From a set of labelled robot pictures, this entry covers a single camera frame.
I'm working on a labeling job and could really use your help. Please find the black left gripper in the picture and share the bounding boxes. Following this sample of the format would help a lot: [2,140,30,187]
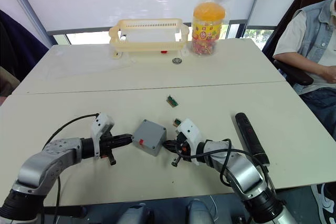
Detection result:
[99,132,133,166]

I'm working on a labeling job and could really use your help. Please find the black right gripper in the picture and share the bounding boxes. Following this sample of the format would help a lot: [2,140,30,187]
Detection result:
[162,132,192,167]

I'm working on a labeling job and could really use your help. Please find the grey plastic junction box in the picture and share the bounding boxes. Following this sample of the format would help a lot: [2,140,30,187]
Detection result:
[131,119,167,157]

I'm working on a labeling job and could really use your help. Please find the black electric screwdriver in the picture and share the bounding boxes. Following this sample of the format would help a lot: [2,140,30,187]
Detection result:
[234,112,271,167]

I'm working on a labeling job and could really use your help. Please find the candy jar with orange lid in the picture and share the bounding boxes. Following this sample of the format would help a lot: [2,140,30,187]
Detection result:
[191,1,227,57]

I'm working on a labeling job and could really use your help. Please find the person's bare hand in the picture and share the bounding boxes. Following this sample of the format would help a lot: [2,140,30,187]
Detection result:
[318,66,336,84]

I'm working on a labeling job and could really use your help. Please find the small green circuit board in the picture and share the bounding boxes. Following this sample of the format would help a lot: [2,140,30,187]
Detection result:
[166,95,179,109]

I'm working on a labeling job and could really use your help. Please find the cream plastic basket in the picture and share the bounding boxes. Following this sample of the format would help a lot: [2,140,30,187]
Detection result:
[108,18,190,63]

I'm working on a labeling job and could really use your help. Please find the dark clothed bystander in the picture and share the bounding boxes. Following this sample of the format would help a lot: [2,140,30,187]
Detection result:
[0,9,50,98]

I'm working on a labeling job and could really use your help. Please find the black white sneaker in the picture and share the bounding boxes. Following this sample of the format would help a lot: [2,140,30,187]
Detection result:
[310,183,336,224]

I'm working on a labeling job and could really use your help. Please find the black office chair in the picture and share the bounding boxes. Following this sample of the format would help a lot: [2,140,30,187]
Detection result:
[261,0,336,87]

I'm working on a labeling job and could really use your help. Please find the seated person in denim vest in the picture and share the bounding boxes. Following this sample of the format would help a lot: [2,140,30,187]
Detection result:
[272,0,336,141]

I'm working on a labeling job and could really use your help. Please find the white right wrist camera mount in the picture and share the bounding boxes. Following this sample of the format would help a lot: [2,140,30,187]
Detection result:
[175,118,203,166]

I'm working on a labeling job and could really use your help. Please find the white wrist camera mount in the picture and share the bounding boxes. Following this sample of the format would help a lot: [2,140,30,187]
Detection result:
[175,118,203,166]
[90,113,115,158]

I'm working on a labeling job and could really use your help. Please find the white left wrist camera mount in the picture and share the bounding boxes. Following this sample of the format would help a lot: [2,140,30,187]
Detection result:
[90,113,115,158]

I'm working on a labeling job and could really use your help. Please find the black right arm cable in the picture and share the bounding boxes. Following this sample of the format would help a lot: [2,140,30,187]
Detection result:
[179,138,269,191]

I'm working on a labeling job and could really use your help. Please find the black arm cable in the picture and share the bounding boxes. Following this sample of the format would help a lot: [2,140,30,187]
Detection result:
[179,138,269,191]
[41,113,100,224]

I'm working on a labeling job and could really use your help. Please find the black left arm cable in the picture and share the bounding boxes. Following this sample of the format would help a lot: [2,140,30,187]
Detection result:
[41,113,100,224]

